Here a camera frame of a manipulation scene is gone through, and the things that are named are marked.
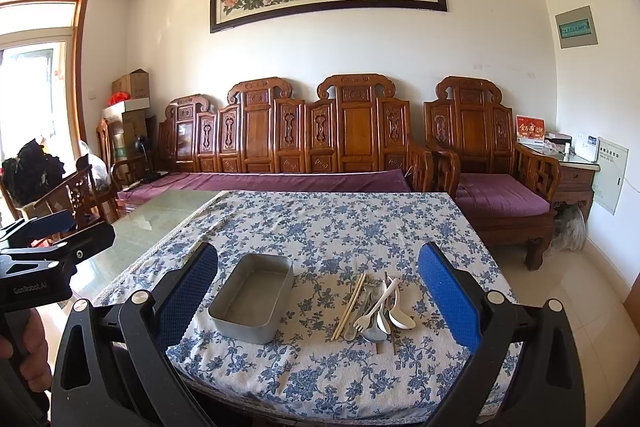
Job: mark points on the stainless steel spoon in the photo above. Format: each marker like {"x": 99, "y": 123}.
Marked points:
{"x": 373, "y": 334}

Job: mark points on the stacked cardboard boxes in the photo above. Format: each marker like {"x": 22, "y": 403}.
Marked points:
{"x": 126, "y": 118}

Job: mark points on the carved wooden sofa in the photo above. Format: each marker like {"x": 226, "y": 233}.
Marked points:
{"x": 355, "y": 138}

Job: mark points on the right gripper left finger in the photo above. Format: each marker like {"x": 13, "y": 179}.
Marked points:
{"x": 153, "y": 321}

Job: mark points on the wooden chair with clothes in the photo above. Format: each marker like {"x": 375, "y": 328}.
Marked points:
{"x": 34, "y": 183}

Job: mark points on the stainless steel fork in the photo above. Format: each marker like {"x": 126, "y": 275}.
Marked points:
{"x": 360, "y": 306}

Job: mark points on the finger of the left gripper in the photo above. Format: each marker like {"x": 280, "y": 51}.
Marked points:
{"x": 24, "y": 232}
{"x": 73, "y": 249}

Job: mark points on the white ceramic spoon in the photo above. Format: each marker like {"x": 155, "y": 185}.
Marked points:
{"x": 398, "y": 317}

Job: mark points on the light bamboo chopstick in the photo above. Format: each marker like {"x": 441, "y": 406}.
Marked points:
{"x": 353, "y": 310}
{"x": 350, "y": 305}

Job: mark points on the grey wall breaker box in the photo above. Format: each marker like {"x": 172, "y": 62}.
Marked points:
{"x": 576, "y": 28}

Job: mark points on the blue floral tablecloth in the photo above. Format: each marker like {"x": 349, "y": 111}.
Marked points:
{"x": 330, "y": 238}

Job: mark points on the carved wooden armchair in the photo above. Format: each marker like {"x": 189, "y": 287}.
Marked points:
{"x": 504, "y": 189}

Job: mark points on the person's left hand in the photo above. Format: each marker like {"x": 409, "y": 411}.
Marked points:
{"x": 35, "y": 367}

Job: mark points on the grey metal tray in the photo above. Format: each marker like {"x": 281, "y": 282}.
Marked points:
{"x": 251, "y": 302}

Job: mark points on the white electrical panel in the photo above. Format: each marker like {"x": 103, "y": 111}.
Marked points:
{"x": 608, "y": 181}

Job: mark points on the wooden side table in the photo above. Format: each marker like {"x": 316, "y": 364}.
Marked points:
{"x": 576, "y": 177}

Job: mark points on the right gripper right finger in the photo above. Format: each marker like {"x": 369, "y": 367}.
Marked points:
{"x": 481, "y": 321}

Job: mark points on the red gift box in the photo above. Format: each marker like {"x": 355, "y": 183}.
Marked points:
{"x": 530, "y": 130}

